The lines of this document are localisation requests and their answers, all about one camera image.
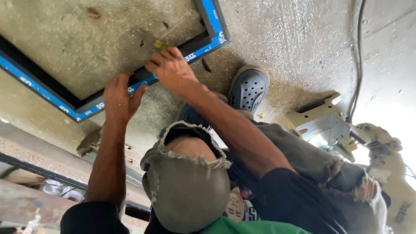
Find blue perforated clog shoe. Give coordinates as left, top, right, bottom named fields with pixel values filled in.
left=174, top=92, right=229, bottom=131
left=227, top=65, right=270, bottom=115

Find person's black printed shirt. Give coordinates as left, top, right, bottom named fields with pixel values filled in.
left=60, top=167, right=351, bottom=234

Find black frame with blue film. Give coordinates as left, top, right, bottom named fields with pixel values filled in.
left=0, top=0, right=231, bottom=123

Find person's torn grey jeans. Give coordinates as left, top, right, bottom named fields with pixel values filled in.
left=140, top=118, right=391, bottom=234

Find dusty yellow mitre saw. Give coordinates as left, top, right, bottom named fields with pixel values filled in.
left=276, top=91, right=416, bottom=234

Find person's left hand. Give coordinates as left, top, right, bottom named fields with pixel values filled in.
left=103, top=72, right=149, bottom=124

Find green cloth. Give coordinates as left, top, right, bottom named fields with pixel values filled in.
left=198, top=216, right=313, bottom=234

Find grey power cable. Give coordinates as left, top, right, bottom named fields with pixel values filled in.
left=345, top=0, right=368, bottom=123

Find person's right hand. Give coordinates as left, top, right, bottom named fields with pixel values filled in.
left=145, top=47, right=199, bottom=99

